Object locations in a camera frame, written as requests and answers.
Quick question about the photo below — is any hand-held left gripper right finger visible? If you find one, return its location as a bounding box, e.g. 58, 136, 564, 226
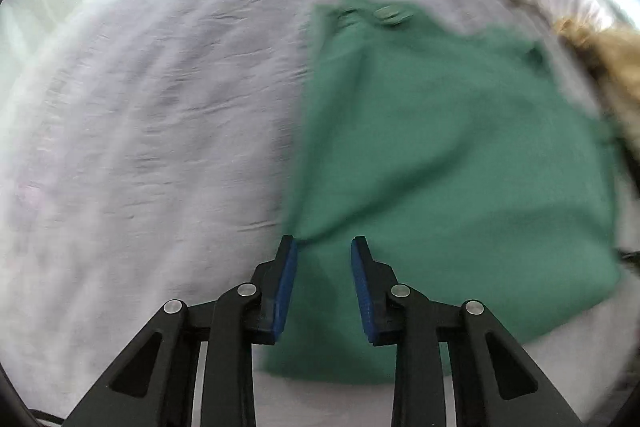
350, 235, 583, 427

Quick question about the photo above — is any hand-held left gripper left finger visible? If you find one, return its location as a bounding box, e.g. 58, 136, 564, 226
62, 234, 300, 427

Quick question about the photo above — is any green work jacket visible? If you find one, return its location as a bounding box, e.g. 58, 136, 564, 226
262, 0, 621, 385

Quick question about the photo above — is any pile of tan clothes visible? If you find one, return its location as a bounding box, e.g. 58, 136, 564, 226
552, 17, 640, 168

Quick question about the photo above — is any lavender quilted bedspread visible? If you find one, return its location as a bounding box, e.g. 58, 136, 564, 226
0, 0, 640, 418

